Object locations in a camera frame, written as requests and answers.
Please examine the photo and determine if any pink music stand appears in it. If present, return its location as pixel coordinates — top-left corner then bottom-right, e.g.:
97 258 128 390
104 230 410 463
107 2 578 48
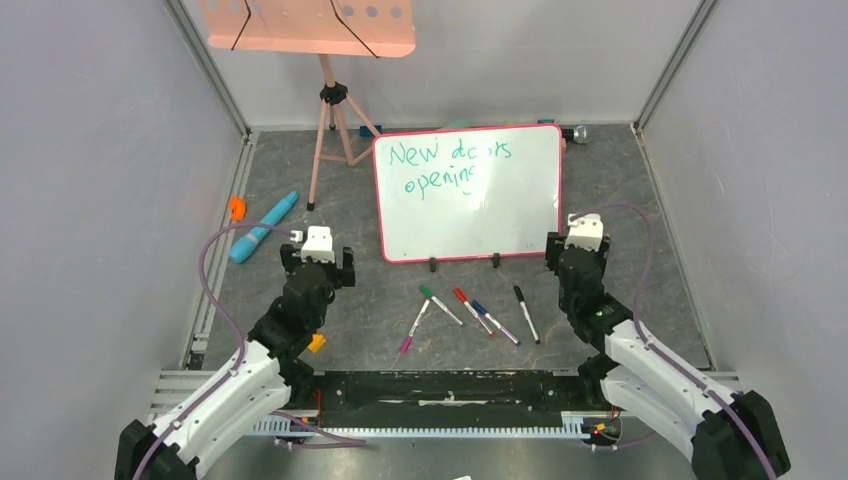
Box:
198 0 416 212

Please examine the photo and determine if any red marker pen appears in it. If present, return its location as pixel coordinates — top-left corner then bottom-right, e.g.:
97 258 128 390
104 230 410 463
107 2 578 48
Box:
452 287 496 337

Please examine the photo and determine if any blue marker pen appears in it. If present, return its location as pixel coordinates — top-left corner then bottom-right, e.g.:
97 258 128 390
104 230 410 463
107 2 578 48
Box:
471 300 521 346

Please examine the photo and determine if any pink framed whiteboard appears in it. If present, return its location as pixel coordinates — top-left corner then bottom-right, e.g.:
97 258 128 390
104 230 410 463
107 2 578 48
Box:
373 123 564 264

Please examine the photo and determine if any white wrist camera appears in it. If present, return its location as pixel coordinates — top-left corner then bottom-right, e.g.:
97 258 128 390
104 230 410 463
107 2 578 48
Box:
290 226 336 264
565 213 604 252

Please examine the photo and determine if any black marker pen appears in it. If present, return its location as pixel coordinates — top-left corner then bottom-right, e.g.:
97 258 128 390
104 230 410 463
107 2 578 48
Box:
513 285 541 345

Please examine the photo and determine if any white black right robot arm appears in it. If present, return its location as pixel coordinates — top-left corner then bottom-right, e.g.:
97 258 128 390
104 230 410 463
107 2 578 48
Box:
545 227 792 479

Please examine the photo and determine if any orange block at left rail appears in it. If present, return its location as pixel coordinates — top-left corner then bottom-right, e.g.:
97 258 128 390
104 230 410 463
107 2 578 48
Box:
228 196 247 222

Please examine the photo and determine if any blue block behind stand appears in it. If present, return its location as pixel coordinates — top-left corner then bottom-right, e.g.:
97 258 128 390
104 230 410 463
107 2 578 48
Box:
359 124 383 138

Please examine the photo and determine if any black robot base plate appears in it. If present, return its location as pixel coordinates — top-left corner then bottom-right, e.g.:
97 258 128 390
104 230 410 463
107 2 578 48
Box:
285 370 612 429

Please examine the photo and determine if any large cyan toy marker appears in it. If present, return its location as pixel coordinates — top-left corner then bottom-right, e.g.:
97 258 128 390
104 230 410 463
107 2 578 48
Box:
228 191 300 265

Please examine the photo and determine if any green marker pen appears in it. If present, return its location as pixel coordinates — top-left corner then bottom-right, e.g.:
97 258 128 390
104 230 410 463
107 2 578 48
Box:
419 284 464 326

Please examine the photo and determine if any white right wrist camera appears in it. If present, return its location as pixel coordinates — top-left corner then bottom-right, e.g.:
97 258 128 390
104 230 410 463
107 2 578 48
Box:
565 213 604 252

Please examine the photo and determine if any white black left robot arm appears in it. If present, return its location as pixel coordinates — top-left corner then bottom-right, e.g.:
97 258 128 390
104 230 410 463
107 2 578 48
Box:
114 242 356 479

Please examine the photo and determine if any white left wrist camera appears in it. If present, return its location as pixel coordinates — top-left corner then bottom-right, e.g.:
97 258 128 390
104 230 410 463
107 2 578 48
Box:
290 226 336 264

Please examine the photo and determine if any black flashlight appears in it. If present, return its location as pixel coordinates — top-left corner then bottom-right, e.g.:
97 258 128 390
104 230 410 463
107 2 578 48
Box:
561 125 588 145

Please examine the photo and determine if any purple marker pen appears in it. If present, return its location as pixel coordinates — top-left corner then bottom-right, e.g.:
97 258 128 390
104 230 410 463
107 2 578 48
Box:
399 298 431 353

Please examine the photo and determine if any yellow orange stepped block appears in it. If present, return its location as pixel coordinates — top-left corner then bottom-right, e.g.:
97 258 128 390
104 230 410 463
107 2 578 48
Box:
307 333 326 354

